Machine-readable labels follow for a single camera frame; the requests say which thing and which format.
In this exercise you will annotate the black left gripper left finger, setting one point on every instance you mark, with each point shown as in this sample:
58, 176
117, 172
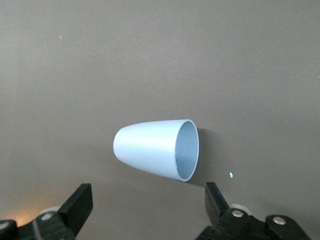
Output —
75, 212

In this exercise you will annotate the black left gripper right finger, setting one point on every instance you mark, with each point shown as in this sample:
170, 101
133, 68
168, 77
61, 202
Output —
217, 212

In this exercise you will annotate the light blue cup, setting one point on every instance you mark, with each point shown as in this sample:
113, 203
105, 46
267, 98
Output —
145, 147

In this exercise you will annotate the dark grey table mat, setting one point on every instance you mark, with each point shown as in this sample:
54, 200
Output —
160, 62

